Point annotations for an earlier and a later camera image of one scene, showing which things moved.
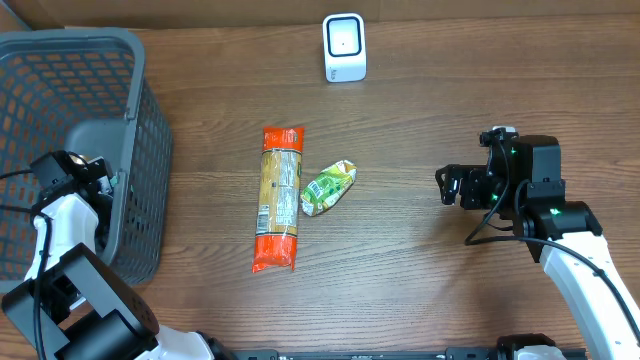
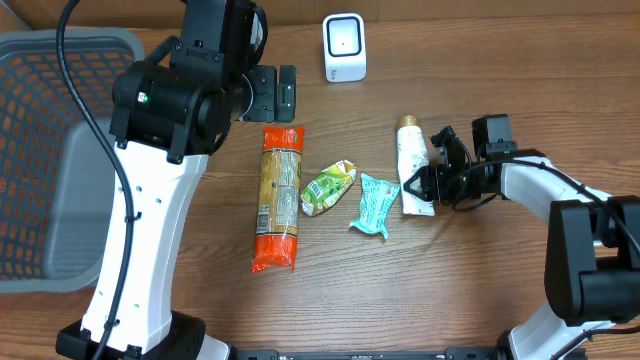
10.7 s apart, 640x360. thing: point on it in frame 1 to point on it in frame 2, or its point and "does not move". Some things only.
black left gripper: x=100 y=181 to x=267 y=93
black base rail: x=449 y=354 does not move
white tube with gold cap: x=78 y=159 to x=413 y=159
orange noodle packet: x=277 y=226 does not move
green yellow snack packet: x=330 y=185 does not move
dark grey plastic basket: x=85 y=91 does not move
